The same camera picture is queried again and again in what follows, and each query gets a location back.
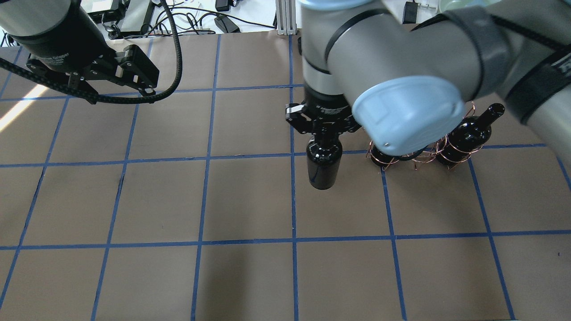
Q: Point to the black power adapter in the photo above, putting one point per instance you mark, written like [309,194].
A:
[410,12]

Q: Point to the black wine bottle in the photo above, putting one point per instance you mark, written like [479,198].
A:
[323,156]

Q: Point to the black wine bottle front slot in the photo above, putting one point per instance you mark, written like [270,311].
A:
[380,159]

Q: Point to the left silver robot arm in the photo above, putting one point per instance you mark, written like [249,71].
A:
[26,73]

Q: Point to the brown gridded table mat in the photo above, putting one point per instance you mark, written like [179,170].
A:
[199,208]

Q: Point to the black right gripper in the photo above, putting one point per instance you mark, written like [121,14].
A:
[327,112]

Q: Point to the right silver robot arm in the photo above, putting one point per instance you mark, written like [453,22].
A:
[408,88]

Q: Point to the copper wire wine basket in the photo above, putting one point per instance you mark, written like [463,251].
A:
[428,153]

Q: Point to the black wine bottle slot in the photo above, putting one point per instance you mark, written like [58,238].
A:
[469,136]
[380,159]

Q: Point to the aluminium frame post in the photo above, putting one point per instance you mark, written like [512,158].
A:
[286,17]

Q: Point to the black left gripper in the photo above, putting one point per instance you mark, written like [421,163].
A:
[67,51]

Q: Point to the black wine bottle rear slot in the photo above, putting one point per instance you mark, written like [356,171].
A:
[469,136]

